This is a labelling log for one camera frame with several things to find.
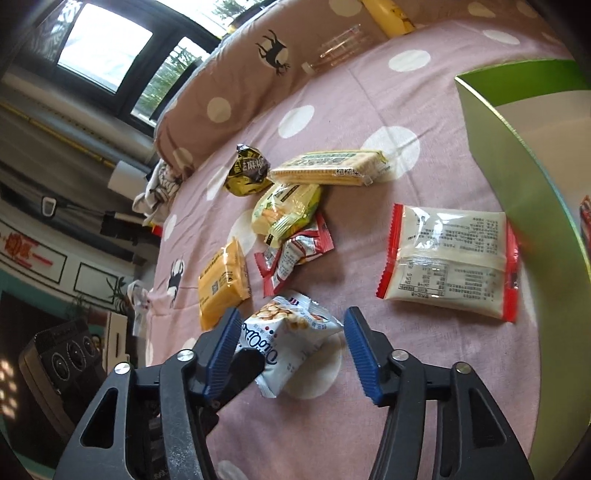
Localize white blue cookie bag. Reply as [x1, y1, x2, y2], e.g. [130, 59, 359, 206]
[236, 290, 342, 398]

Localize white red-edged snack packet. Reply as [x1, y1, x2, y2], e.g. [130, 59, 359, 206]
[376, 203, 519, 322]

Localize orange yellow cake packet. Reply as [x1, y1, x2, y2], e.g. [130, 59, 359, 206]
[197, 237, 250, 332]

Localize small red white packets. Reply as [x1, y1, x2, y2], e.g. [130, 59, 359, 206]
[254, 212, 335, 297]

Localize white striped cloth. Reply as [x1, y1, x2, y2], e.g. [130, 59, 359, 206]
[132, 159, 182, 226]

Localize pale yellow snack bag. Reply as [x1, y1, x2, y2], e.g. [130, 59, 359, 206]
[252, 183, 322, 248]

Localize black yellow snack bag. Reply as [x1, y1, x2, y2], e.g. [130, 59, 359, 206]
[224, 144, 271, 197]

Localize pink polka dot bedsheet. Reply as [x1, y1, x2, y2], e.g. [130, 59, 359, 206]
[144, 0, 574, 480]

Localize yellow cracker packet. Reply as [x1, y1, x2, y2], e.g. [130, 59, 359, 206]
[267, 150, 389, 186]

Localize green cardboard box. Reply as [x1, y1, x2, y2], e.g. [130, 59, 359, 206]
[455, 59, 590, 479]

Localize clear plastic bottle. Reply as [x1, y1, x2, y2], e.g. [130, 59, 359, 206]
[301, 24, 375, 76]

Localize yellow drink bottle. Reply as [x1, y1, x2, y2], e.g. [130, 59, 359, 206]
[361, 0, 416, 39]

